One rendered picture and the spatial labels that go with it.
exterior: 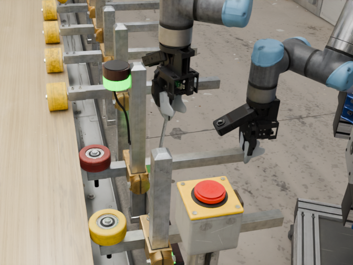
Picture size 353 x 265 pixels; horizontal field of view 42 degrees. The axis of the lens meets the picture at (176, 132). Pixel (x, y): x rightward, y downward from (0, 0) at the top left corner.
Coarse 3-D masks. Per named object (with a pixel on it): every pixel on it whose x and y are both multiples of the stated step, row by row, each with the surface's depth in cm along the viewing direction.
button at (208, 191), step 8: (200, 184) 60; (208, 184) 60; (216, 184) 60; (200, 192) 58; (208, 192) 58; (216, 192) 58; (224, 192) 59; (200, 200) 58; (208, 200) 58; (216, 200) 58
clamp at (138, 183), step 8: (128, 152) 125; (128, 160) 122; (128, 168) 120; (128, 176) 119; (136, 176) 117; (144, 176) 118; (128, 184) 117; (136, 184) 117; (144, 184) 117; (136, 192) 118; (144, 192) 119
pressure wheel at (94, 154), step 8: (80, 152) 118; (88, 152) 119; (96, 152) 118; (104, 152) 119; (80, 160) 117; (88, 160) 116; (96, 160) 116; (104, 160) 116; (88, 168) 117; (96, 168) 116; (104, 168) 118; (96, 184) 124
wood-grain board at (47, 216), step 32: (0, 0) 214; (32, 0) 216; (0, 32) 183; (32, 32) 184; (0, 64) 159; (32, 64) 160; (64, 64) 162; (0, 96) 141; (32, 96) 142; (0, 128) 127; (32, 128) 128; (64, 128) 128; (0, 160) 115; (32, 160) 116; (64, 160) 116; (0, 192) 105; (32, 192) 106; (64, 192) 106; (0, 224) 97; (32, 224) 98; (64, 224) 98; (0, 256) 90; (32, 256) 91; (64, 256) 91
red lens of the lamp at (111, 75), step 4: (128, 64) 103; (104, 68) 101; (128, 68) 102; (104, 72) 101; (108, 72) 100; (112, 72) 100; (116, 72) 100; (120, 72) 100; (124, 72) 101; (128, 72) 102; (104, 76) 102; (108, 76) 101; (112, 76) 101; (116, 76) 101; (120, 76) 101; (124, 76) 101; (128, 76) 103; (116, 80) 101
